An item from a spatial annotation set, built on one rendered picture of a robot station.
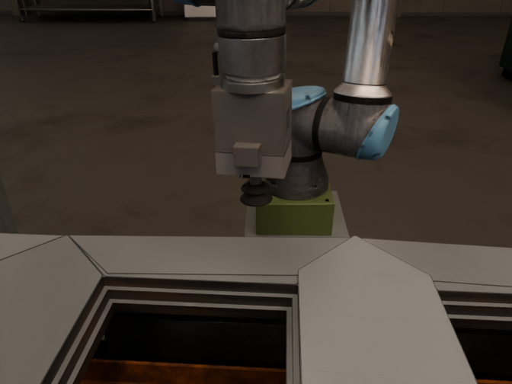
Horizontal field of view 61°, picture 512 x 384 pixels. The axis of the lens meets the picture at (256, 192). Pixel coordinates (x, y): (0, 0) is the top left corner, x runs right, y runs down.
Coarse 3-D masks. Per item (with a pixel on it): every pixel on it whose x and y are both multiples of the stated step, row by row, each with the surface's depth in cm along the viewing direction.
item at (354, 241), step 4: (352, 236) 67; (356, 236) 67; (348, 240) 66; (352, 240) 66; (356, 240) 66; (360, 240) 66; (364, 240) 66; (340, 244) 65; (344, 244) 65; (348, 244) 65; (352, 244) 65; (356, 244) 65; (360, 244) 65; (364, 244) 65; (368, 244) 65; (372, 244) 65
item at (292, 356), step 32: (96, 288) 57; (128, 288) 59; (160, 288) 59; (192, 288) 59; (224, 288) 59; (256, 288) 58; (288, 288) 58; (448, 288) 57; (480, 288) 57; (96, 320) 56; (288, 320) 56; (480, 320) 57; (64, 352) 49; (288, 352) 52
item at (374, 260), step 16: (320, 256) 62; (336, 256) 62; (352, 256) 62; (368, 256) 62; (384, 256) 62; (336, 272) 59; (352, 272) 59; (368, 272) 59; (384, 272) 59; (400, 272) 59; (416, 272) 59
